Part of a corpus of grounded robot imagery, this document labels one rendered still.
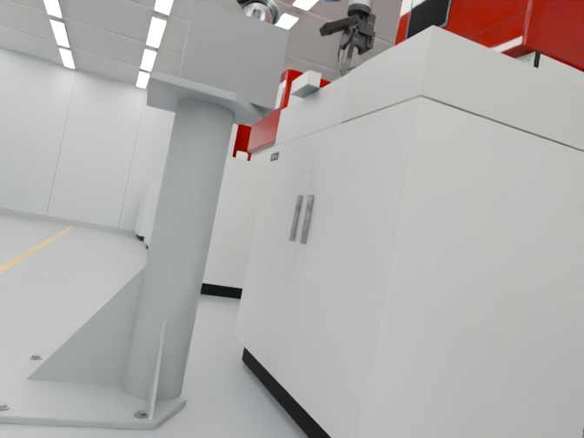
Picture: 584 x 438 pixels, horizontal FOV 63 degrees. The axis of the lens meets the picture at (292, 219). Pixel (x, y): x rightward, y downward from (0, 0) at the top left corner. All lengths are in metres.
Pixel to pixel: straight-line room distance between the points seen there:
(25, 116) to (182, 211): 8.29
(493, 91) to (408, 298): 0.48
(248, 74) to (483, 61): 0.58
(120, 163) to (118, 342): 8.01
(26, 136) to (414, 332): 8.78
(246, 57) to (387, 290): 0.72
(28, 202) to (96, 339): 8.03
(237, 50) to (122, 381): 0.92
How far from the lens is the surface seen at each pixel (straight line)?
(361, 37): 1.55
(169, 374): 1.33
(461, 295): 1.08
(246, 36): 1.34
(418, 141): 1.00
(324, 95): 1.47
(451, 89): 1.06
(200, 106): 1.29
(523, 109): 1.19
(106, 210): 9.26
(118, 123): 9.38
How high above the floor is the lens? 0.49
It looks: 2 degrees up
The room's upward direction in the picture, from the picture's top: 11 degrees clockwise
